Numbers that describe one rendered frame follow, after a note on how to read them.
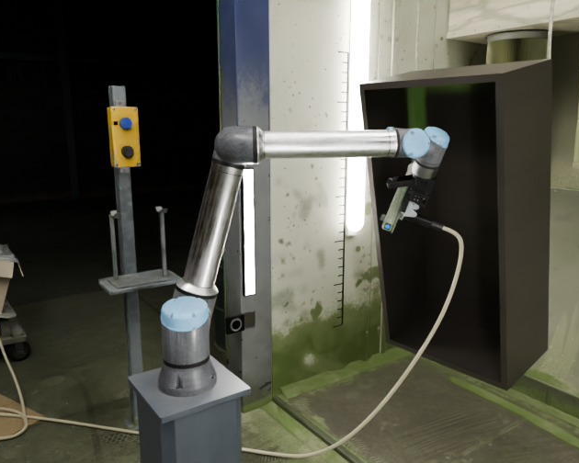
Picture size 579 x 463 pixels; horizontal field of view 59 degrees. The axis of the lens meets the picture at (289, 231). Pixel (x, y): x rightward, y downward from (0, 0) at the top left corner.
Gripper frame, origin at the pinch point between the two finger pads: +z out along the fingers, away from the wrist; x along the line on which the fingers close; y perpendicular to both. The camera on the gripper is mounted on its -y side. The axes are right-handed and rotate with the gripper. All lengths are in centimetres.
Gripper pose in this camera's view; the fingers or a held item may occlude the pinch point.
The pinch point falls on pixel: (401, 214)
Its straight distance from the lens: 203.5
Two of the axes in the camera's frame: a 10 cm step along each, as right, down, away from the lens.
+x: 3.6, -5.6, 7.5
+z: -1.5, 7.6, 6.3
